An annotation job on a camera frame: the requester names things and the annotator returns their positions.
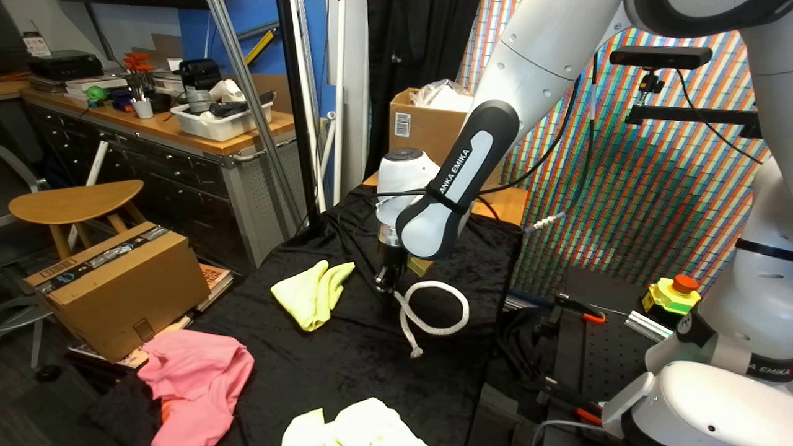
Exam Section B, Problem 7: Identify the black vertical pole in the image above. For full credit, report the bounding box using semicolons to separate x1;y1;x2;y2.
274;0;330;238

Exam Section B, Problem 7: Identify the gold wrist camera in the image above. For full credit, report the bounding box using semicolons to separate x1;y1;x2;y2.
404;254;437;279

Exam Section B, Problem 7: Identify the blue backdrop board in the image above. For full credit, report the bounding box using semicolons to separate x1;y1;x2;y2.
175;0;341;118

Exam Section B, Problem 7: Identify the silver metal bar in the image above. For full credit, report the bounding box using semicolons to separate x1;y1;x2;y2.
623;307;678;341

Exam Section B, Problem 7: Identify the yellow emergency stop button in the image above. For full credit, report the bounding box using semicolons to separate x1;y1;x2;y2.
642;269;703;317

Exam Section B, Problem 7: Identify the cream white cloth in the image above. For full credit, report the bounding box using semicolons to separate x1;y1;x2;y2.
280;395;429;446

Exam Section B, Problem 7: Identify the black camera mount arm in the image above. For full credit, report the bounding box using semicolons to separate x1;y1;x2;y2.
623;68;763;141

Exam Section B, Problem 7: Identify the yellow cloth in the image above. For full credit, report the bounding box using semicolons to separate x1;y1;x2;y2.
268;257;356;335

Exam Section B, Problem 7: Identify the white rope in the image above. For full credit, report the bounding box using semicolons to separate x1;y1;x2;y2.
393;276;472;362

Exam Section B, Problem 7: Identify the cardboard box with white label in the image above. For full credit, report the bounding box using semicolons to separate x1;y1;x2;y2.
385;84;506;188

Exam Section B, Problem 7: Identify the pink cloth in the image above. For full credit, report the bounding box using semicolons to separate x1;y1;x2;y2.
134;327;258;446

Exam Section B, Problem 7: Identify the wooden top grey workbench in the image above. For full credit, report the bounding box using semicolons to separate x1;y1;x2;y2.
0;71;310;269

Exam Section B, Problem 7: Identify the black hanging curtain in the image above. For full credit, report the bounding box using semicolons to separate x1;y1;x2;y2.
366;0;484;180

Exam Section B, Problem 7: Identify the white hanging curtain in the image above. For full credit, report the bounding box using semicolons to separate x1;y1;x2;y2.
323;0;370;205

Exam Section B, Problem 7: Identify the black printer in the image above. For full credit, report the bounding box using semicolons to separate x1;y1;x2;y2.
24;49;105;84

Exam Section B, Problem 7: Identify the black cable with silver connector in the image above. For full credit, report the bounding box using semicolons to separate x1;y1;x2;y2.
477;71;584;236

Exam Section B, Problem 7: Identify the black optical breadboard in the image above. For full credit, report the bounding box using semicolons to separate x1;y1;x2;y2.
548;269;663;416

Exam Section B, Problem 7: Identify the cardboard box with black tape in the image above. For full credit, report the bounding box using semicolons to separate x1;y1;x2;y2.
21;221;212;364

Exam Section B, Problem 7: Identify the wooden stool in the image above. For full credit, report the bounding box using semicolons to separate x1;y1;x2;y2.
5;176;149;259

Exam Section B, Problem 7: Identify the black round appliance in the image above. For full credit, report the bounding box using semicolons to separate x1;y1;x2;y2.
175;56;222;113

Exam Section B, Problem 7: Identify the silver aluminium pole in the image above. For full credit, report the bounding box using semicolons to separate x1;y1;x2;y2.
206;0;305;243

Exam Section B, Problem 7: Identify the white plastic tray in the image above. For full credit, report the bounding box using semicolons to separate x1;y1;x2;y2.
167;99;274;143

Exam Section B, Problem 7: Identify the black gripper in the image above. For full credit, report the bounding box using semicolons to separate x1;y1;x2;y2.
377;243;414;304

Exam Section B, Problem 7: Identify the small green object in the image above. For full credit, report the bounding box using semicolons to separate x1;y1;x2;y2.
82;81;110;109

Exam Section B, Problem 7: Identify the black stereo camera bar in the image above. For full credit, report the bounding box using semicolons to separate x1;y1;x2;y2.
607;45;714;71

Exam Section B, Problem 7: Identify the clear plastic bag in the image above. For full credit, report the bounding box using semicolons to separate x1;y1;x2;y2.
410;77;480;113

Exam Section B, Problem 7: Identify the white cup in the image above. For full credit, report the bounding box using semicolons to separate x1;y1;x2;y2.
128;93;156;120

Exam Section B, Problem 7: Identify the orange desk object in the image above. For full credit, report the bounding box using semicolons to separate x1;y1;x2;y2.
121;47;160;78

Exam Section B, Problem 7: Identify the orange handled black clamp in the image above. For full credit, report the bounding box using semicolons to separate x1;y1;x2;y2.
534;374;605;428
553;293;610;327

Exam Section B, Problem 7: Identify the black velvet table cloth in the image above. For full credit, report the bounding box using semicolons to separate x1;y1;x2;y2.
83;182;528;446

